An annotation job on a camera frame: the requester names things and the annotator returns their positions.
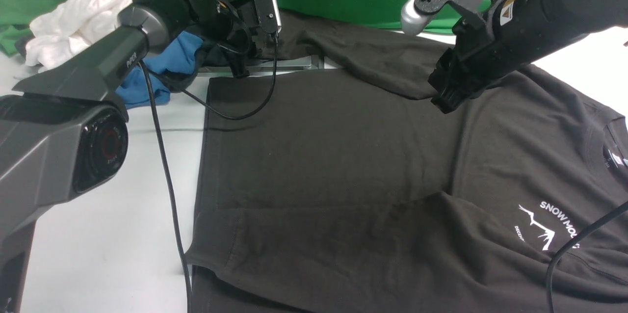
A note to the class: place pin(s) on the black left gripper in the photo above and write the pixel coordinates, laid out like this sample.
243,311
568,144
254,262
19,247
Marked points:
233,26

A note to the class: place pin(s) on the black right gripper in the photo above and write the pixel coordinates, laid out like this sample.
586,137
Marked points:
458,76

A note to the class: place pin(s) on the dark gray long-sleeved shirt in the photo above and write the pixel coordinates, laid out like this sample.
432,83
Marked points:
352,193

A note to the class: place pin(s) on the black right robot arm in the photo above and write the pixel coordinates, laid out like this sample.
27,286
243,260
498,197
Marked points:
510,35

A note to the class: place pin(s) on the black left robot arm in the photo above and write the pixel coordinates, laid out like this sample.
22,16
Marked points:
63,131

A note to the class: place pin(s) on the crumpled dark teal shirt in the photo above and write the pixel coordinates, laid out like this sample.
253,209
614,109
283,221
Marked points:
209,54

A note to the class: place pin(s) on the crumpled blue shirt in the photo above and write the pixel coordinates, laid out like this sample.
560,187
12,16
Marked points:
178,57

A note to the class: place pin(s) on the crumpled white shirt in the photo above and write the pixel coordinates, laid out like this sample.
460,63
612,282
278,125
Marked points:
69,29

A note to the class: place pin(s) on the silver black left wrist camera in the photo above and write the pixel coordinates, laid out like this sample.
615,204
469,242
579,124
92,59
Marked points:
269,17

